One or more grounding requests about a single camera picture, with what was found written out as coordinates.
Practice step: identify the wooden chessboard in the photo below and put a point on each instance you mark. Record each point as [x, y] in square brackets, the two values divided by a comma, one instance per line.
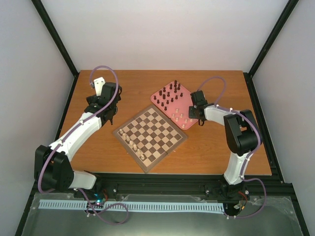
[153, 133]

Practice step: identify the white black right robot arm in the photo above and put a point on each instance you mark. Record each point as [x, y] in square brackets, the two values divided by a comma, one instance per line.
[242, 136]

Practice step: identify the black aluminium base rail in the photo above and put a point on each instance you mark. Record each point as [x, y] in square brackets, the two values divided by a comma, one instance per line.
[209, 187]

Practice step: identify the pink plastic tray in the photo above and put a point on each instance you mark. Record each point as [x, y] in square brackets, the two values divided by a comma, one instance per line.
[177, 102]

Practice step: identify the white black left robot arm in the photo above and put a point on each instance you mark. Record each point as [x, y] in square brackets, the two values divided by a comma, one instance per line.
[52, 166]

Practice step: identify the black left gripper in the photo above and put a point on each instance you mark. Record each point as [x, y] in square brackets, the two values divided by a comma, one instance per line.
[92, 100]

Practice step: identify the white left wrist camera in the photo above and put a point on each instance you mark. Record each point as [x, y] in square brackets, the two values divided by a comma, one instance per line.
[98, 85]

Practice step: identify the light blue cable duct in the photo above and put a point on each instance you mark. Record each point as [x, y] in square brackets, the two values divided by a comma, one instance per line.
[144, 207]

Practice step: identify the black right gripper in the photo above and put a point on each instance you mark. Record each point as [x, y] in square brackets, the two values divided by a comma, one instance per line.
[191, 115]

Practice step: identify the black frame post right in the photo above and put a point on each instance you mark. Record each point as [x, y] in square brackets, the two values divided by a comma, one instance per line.
[280, 23]

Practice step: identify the black frame post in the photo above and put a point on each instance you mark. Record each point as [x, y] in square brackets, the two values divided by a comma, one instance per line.
[41, 10]
[280, 23]

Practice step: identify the black frame post left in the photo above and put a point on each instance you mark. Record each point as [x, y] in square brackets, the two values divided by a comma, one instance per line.
[41, 10]

